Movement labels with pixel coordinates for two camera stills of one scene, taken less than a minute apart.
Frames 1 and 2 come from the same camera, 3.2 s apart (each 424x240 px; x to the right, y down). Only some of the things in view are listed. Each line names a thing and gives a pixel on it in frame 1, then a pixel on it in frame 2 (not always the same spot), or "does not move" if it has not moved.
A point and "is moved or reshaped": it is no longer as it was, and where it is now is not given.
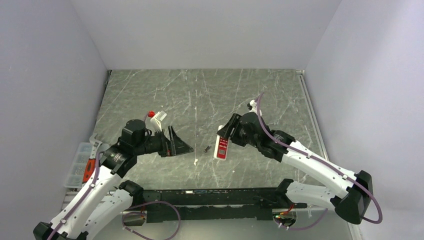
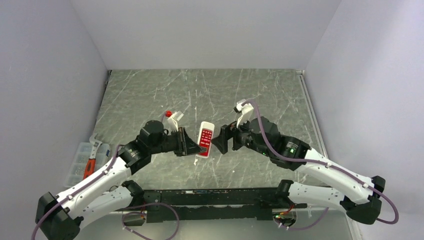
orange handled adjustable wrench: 90,163 does not move
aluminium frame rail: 301,74 does not move
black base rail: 255,203 does not move
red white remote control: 221,148 is moved or reshaped
